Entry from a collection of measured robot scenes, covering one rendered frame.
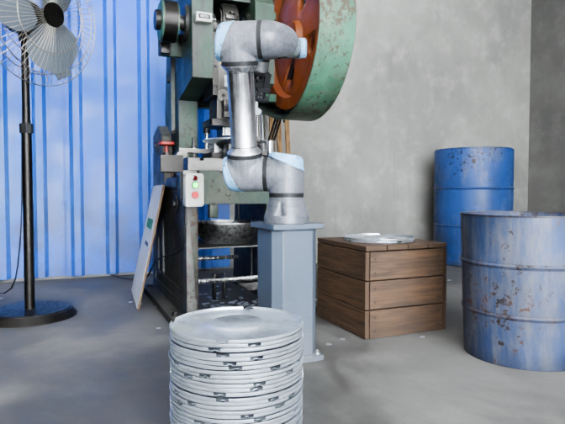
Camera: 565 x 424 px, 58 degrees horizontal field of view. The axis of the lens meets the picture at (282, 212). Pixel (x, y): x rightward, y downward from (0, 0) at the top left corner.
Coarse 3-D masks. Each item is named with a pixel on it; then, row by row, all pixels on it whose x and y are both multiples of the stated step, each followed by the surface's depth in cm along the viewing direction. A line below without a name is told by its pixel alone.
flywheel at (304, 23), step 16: (272, 0) 276; (288, 0) 265; (288, 16) 265; (304, 16) 248; (304, 32) 248; (288, 64) 266; (304, 64) 248; (288, 80) 268; (304, 80) 241; (288, 96) 264
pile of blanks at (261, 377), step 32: (192, 352) 100; (224, 352) 100; (256, 352) 98; (288, 352) 106; (192, 384) 100; (224, 384) 98; (256, 384) 100; (288, 384) 103; (192, 416) 100; (224, 416) 98; (256, 416) 99; (288, 416) 104
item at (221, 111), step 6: (222, 72) 235; (222, 78) 235; (222, 84) 235; (222, 90) 234; (216, 96) 234; (222, 96) 233; (210, 102) 243; (216, 102) 234; (222, 102) 234; (228, 102) 233; (210, 108) 243; (216, 108) 234; (222, 108) 234; (228, 108) 232; (210, 114) 243; (216, 114) 234; (222, 114) 234; (228, 114) 233
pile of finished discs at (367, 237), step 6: (354, 234) 226; (360, 234) 228; (366, 234) 229; (372, 234) 229; (378, 234) 229; (390, 234) 227; (396, 234) 225; (348, 240) 212; (354, 240) 206; (360, 240) 204; (366, 240) 202; (372, 240) 203; (378, 240) 200; (384, 240) 200; (390, 240) 200; (396, 240) 201; (402, 240) 202; (408, 240) 204; (414, 240) 209
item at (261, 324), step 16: (176, 320) 115; (192, 320) 116; (208, 320) 116; (224, 320) 113; (240, 320) 113; (256, 320) 113; (272, 320) 116; (288, 320) 116; (192, 336) 103; (208, 336) 103; (224, 336) 103; (240, 336) 103; (256, 336) 103; (272, 336) 103
